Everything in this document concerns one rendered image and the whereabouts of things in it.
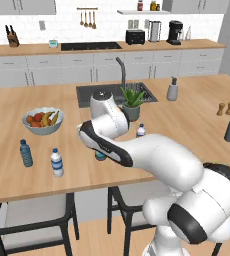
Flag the pale blue fruit bowl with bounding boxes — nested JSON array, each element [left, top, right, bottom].
[[21, 106, 65, 136]]

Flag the small white-blue plastic bottle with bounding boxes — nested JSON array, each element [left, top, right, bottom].
[[135, 123, 147, 139]]

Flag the yellow banana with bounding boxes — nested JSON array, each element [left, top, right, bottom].
[[50, 110, 61, 126], [41, 111, 55, 128]]

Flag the grey upper cupboards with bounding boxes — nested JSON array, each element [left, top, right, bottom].
[[0, 0, 57, 17], [162, 0, 230, 15]]

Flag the grey soap dispenser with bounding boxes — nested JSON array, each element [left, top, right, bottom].
[[166, 76, 180, 102]]

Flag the green potted plant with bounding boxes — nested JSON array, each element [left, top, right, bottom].
[[119, 85, 147, 123]]

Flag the grey tap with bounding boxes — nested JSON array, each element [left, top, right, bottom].
[[115, 56, 128, 92]]

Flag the blue plastic water bottle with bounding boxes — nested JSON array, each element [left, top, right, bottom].
[[19, 139, 34, 168]]

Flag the white blue-label plastic bottle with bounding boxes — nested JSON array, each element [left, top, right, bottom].
[[50, 147, 65, 178]]

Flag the black toaster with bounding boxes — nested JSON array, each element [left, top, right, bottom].
[[125, 28, 146, 46]]

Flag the brown knife block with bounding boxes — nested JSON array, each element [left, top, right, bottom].
[[4, 24, 21, 48]]

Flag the dark grey sink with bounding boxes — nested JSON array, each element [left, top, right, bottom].
[[75, 81, 159, 109]]

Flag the wooden utensil rail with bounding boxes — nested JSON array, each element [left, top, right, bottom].
[[76, 6, 99, 12]]

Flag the black hob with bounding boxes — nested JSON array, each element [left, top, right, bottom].
[[60, 41, 123, 52]]

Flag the silver countertop appliance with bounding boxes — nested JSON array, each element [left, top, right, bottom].
[[147, 20, 163, 43]]

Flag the white wall shelf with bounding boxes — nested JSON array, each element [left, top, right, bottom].
[[116, 9, 172, 16]]

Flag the grey lower cupboard run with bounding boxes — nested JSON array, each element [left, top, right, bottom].
[[0, 47, 227, 89]]

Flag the black coffee machine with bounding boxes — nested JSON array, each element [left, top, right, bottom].
[[165, 19, 184, 46]]

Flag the black-framed grey stool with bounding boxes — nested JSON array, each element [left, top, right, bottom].
[[106, 180, 175, 256], [0, 192, 81, 256]]

